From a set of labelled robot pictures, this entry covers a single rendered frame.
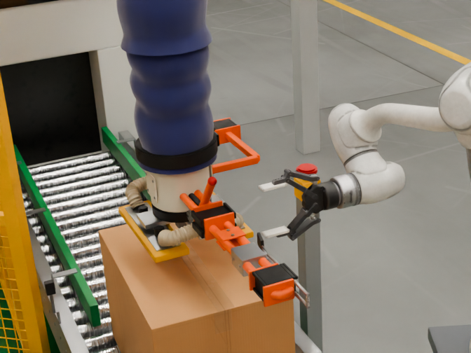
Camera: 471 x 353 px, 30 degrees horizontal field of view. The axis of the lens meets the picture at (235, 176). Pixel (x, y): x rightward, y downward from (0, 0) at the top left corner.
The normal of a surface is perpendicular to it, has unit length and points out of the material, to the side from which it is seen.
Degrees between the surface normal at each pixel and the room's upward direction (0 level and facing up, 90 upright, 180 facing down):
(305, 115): 90
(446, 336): 0
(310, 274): 90
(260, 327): 90
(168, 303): 0
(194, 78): 107
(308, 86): 90
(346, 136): 75
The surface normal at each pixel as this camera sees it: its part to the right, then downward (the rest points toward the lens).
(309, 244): 0.39, 0.37
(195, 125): 0.61, 0.05
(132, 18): -0.50, 0.47
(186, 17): 0.59, 0.43
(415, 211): -0.06, -0.91
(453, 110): -0.68, 0.27
